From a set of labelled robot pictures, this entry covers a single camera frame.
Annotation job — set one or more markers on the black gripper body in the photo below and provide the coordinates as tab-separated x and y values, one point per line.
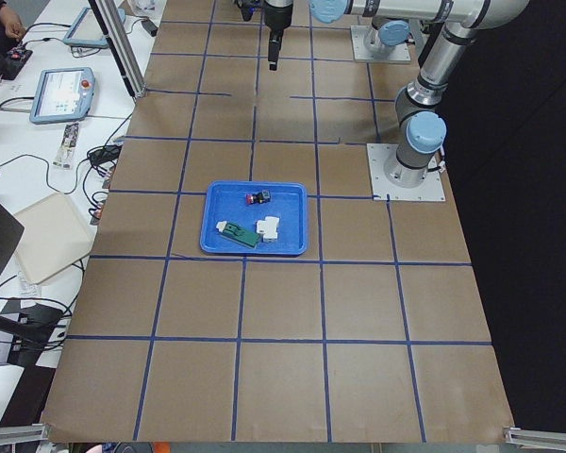
276	20

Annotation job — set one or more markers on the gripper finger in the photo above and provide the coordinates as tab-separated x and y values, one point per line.
273	54

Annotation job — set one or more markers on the red emergency stop button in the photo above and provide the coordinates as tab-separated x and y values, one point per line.
257	198

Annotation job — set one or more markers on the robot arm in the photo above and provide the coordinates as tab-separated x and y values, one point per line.
422	130

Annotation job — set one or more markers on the blue plastic tray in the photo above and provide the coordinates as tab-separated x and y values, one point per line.
225	201

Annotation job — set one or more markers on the white electrical module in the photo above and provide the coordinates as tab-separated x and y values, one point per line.
267	229

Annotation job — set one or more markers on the far teach pendant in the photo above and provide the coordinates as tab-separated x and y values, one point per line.
85	31

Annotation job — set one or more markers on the teach pendant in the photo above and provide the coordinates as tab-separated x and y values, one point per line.
85	31
63	95

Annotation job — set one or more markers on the green terminal block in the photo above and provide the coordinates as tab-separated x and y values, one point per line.
238	234

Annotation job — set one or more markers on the near teach pendant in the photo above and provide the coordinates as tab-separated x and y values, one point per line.
63	95

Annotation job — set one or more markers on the circuit board strip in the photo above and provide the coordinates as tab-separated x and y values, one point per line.
66	152

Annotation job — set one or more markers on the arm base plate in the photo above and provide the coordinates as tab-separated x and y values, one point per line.
368	47
392	181

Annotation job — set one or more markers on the aluminium frame post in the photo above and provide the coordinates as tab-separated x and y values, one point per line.
111	25

